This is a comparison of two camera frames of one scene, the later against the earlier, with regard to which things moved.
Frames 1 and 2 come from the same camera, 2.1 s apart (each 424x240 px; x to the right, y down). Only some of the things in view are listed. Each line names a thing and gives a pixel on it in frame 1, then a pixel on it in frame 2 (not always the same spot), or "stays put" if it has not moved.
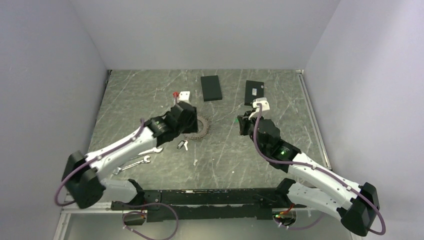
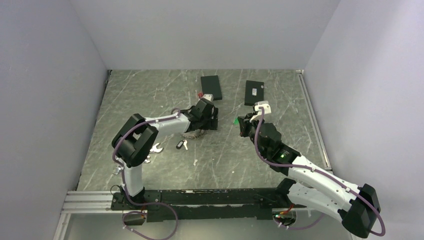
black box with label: (253, 90) stays put
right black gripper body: (248, 127) stays put
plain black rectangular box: (211, 88) stays put
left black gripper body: (191, 127) -> (208, 124)
